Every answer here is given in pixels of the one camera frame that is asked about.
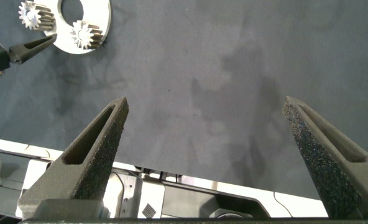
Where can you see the round white pin plate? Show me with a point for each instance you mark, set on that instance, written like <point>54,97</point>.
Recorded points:
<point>99,12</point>

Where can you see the dark blue work mat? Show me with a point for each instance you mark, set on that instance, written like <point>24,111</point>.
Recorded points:
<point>202,77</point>

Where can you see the small steel planetary gear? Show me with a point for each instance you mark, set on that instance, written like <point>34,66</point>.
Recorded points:
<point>76,36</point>
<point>26,14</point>

